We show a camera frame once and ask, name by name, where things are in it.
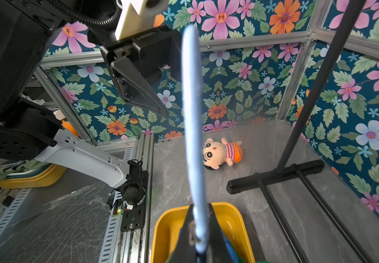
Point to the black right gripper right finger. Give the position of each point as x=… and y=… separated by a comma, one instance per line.
x=219, y=250

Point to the plush doll toy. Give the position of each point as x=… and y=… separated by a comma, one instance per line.
x=217, y=153

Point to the blue tank top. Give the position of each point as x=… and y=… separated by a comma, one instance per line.
x=219, y=249

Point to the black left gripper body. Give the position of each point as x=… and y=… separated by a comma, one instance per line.
x=142, y=57

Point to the light blue wire hanger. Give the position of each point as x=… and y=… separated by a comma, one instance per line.
x=192, y=88

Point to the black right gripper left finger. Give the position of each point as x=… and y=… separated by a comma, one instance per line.
x=184, y=226

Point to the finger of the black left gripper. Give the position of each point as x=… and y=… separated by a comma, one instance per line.
x=137, y=87

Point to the yellow plastic tray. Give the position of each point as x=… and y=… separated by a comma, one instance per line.
x=169, y=225

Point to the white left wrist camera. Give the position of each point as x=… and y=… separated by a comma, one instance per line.
x=138, y=16

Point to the yellow tub with clothes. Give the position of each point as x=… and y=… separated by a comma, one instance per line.
x=29, y=174

